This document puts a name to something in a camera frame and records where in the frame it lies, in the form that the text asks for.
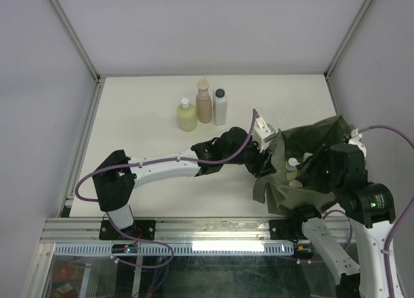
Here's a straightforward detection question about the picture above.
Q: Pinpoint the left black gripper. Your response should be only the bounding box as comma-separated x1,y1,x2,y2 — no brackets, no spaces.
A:
223,136,276,178

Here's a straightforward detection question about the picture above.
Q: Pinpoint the olive green canvas bag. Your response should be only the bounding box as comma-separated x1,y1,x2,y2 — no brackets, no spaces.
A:
252,114,354,216

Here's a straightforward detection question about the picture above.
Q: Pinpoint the white bottle dark cap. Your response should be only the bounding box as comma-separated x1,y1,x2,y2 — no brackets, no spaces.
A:
213,89,228,125
302,153,313,162

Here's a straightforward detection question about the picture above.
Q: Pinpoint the yellow-green lotion bottle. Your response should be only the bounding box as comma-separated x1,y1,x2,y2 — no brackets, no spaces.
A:
177,97,197,132

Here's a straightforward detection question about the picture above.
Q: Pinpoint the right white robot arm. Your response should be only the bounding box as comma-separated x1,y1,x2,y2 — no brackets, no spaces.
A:
289,143,403,297

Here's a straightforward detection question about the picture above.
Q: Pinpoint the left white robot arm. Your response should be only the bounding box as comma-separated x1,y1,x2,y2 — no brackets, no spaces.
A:
92,127,276,239

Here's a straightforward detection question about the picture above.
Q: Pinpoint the small tan pump bottle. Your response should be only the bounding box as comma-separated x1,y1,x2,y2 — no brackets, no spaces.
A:
285,158,300,182

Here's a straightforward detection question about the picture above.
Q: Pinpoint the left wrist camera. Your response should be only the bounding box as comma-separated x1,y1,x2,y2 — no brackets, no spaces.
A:
252,116,277,153

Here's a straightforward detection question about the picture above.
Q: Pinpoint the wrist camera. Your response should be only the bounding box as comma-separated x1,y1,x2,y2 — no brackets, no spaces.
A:
345,128,367,157
252,116,277,153

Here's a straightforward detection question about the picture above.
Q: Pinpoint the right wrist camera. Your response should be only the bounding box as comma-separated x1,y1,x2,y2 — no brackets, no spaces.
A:
345,128,367,157

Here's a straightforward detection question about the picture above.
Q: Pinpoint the white slotted cable duct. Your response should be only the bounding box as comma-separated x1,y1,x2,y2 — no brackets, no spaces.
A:
54,240,294,257

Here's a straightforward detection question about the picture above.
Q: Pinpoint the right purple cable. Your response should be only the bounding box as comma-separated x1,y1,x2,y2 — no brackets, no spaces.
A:
323,125,414,298

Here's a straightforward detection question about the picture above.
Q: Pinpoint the purple cable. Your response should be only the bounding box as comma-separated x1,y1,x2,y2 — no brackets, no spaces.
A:
74,108,259,266
323,125,414,298

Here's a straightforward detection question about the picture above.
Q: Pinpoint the right aluminium frame post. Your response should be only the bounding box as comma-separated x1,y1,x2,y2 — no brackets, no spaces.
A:
324,0,375,81

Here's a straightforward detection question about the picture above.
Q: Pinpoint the aluminium frame post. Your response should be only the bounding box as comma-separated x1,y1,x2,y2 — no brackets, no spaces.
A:
46,0,100,82
324,0,375,81

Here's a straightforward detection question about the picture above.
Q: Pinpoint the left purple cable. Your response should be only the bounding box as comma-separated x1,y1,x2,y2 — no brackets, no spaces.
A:
74,108,259,266

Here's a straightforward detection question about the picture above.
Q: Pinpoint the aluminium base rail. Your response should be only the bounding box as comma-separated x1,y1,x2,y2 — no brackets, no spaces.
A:
41,215,311,242

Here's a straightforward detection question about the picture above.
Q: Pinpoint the left aluminium frame post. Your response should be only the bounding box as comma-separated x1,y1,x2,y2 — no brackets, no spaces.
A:
46,0,100,82

